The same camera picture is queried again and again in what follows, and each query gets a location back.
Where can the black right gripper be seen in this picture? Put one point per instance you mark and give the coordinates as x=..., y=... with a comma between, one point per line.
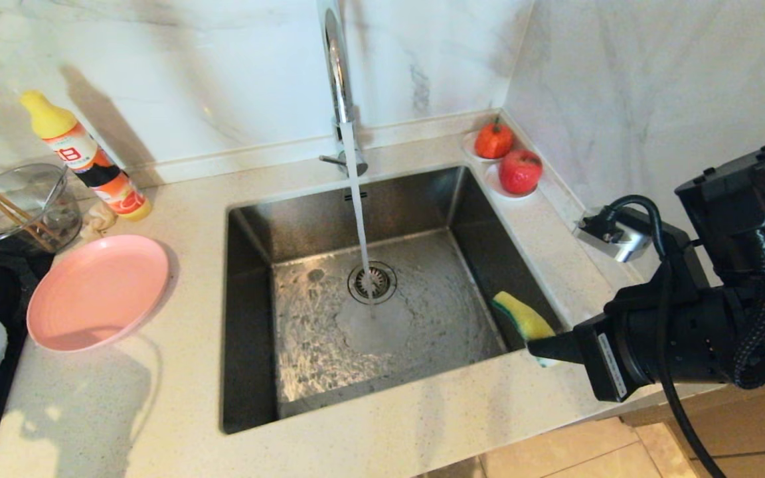
x=611, y=362

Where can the yellow green sponge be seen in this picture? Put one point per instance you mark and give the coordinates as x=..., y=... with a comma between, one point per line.
x=528, y=318

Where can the pink plate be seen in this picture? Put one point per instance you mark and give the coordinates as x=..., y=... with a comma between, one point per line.
x=97, y=292

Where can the orange dish soap bottle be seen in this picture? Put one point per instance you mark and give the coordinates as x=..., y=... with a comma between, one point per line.
x=90, y=162

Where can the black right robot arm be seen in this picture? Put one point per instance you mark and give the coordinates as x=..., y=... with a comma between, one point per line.
x=741, y=265

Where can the stainless steel sink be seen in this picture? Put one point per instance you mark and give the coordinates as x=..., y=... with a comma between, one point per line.
x=475, y=252

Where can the small white dish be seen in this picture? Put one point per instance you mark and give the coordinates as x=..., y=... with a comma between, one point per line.
x=495, y=189
x=467, y=151

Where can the red toy apple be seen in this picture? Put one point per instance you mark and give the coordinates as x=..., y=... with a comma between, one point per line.
x=520, y=172

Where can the metal drain strainer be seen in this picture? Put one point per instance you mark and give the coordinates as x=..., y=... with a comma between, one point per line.
x=381, y=284

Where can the wooden cabinet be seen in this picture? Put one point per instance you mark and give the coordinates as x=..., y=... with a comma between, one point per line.
x=754, y=431

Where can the orange toy pumpkin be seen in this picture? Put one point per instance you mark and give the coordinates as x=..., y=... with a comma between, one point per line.
x=493, y=141

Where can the chrome faucet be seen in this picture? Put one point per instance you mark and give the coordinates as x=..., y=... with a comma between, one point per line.
x=337, y=86

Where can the crumpled beige rag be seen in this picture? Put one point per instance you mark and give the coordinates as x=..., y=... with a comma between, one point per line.
x=97, y=219

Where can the clear glass bowl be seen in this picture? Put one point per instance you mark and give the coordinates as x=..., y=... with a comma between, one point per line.
x=57, y=199

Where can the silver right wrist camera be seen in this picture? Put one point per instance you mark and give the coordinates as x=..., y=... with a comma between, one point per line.
x=615, y=242

